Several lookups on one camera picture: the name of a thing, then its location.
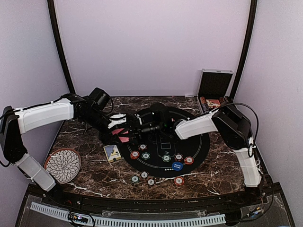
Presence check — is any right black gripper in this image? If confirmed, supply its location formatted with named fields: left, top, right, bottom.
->
left=118, top=119, right=163, bottom=145

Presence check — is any red playing card deck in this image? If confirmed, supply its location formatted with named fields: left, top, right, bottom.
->
left=111, top=128, right=130, bottom=143

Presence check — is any green poker chip stack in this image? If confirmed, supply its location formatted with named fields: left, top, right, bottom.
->
left=131, top=175, right=140, bottom=183

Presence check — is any blue small blind button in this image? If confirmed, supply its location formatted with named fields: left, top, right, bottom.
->
left=172, top=161, right=183, bottom=171

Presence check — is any red poker chip stack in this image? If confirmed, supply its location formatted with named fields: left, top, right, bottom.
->
left=174, top=176, right=184, bottom=186

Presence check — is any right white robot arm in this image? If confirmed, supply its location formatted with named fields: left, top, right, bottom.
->
left=132, top=102, right=262, bottom=205

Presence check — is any yellow playing card box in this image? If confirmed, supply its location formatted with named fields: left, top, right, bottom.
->
left=103, top=145, right=122, bottom=163

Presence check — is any round black poker mat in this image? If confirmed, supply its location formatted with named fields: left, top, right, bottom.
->
left=117, top=106, right=211, bottom=177

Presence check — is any floral ceramic plate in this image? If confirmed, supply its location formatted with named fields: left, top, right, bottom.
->
left=44, top=148, right=81, bottom=184

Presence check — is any aluminium poker chip case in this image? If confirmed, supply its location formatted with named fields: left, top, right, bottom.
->
left=196, top=69, right=233, bottom=114

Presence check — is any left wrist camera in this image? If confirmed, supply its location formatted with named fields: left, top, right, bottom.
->
left=107, top=113, right=127, bottom=129

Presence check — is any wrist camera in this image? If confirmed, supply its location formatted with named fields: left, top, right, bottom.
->
left=150, top=103, right=173, bottom=129
left=107, top=113, right=127, bottom=129

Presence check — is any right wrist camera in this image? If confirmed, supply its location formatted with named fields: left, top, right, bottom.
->
left=150, top=103, right=173, bottom=129

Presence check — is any white slotted cable duct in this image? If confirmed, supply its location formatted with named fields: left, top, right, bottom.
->
left=30, top=202, right=226, bottom=227

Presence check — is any left black frame post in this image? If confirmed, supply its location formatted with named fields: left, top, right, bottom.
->
left=47, top=0, right=76, bottom=93

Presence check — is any black frame post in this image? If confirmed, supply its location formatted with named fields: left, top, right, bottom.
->
left=47, top=0, right=76, bottom=93
left=230, top=0, right=258, bottom=101

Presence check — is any right black frame post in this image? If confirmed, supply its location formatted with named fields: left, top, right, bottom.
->
left=230, top=0, right=258, bottom=101

